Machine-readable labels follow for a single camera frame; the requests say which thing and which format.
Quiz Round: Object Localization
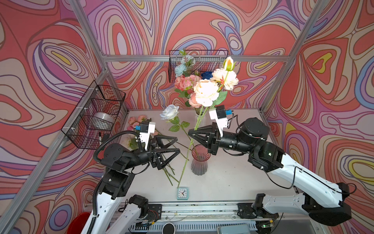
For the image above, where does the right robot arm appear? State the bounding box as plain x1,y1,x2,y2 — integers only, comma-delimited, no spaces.
188,118,352,226

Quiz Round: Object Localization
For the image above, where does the red pink rose stem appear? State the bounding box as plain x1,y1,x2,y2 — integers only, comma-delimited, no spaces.
174,77,183,91

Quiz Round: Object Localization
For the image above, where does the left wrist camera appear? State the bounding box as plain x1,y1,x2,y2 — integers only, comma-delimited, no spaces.
135,121,155,151

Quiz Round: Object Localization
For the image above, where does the white ribbed vase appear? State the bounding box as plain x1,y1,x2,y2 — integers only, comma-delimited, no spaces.
195,106,208,128

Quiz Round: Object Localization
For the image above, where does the small teal clock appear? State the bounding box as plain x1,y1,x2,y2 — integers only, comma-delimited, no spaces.
177,187,190,200

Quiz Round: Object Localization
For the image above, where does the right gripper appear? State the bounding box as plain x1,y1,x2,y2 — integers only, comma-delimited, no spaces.
189,122,255,156

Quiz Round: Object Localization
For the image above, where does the cream peony flower stem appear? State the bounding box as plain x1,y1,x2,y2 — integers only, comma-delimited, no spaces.
176,56,240,189

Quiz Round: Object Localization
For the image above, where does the pile of artificial flowers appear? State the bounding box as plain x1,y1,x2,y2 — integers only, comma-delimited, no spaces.
124,113,191,186

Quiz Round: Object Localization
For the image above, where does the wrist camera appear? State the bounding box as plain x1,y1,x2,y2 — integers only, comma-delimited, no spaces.
135,121,155,151
209,105,233,137

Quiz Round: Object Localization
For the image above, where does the white bowl in basket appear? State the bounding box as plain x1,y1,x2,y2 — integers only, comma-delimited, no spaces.
91,112,115,131

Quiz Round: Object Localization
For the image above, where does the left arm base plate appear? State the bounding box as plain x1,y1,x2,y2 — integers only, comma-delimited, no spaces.
128,203,163,221

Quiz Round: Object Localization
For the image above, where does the black wire basket back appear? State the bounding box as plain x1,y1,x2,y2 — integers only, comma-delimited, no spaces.
168,49,228,83

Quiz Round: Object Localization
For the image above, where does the grey box at bottom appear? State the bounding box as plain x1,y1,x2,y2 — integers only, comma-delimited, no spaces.
217,224,250,234

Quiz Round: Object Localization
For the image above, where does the black white round cup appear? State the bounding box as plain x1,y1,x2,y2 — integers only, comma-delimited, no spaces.
162,222,176,234

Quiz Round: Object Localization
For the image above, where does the large peach rose stem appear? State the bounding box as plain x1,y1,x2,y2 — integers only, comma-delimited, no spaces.
181,75,201,91

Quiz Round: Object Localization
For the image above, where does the pink glass vase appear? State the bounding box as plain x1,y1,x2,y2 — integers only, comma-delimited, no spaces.
191,144,211,176

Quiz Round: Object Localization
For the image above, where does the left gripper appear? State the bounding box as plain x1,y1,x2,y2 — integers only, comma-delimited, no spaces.
120,136,177,175

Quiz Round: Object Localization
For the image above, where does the black wire basket left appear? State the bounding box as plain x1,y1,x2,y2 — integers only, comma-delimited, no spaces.
61,81,126,150

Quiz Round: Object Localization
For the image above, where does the black wire basket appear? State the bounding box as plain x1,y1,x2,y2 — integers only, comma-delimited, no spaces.
61,81,126,150
168,49,228,83

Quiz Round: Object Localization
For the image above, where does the pale blue flower stem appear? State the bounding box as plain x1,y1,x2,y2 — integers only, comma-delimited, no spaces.
174,50,196,78

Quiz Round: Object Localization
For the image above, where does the pink peony flower stem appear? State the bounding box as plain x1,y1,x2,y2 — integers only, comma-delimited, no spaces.
185,93,202,108

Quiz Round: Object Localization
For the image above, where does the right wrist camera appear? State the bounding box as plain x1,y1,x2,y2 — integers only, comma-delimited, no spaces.
209,105,233,137

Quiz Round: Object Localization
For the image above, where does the red bucket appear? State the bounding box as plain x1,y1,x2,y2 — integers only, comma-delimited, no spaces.
67,212,90,234

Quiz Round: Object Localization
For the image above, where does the blue rose stem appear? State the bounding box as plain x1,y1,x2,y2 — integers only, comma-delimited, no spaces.
200,71,213,80

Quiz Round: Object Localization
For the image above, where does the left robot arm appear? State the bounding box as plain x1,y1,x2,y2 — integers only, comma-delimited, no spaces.
82,131,180,234

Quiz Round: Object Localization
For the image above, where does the white rose stem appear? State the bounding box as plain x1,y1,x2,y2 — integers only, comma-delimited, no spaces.
160,104,191,140

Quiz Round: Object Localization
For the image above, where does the aluminium mounting rail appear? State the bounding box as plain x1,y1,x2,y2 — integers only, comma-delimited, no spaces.
149,200,254,222

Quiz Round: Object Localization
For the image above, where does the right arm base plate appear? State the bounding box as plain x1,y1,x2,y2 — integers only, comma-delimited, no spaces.
237,203,279,219

